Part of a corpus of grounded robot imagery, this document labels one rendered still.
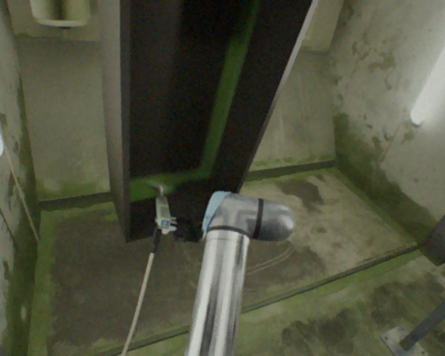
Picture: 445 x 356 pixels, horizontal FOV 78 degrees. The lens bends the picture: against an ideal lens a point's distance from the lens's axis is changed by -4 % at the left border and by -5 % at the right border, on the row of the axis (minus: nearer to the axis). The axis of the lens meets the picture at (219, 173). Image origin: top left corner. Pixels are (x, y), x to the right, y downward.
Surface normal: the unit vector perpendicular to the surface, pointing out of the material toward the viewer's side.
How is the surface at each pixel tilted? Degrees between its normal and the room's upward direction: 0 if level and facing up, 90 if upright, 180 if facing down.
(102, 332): 0
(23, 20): 90
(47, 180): 57
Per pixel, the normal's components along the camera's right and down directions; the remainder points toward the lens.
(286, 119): 0.38, 0.04
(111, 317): 0.12, -0.81
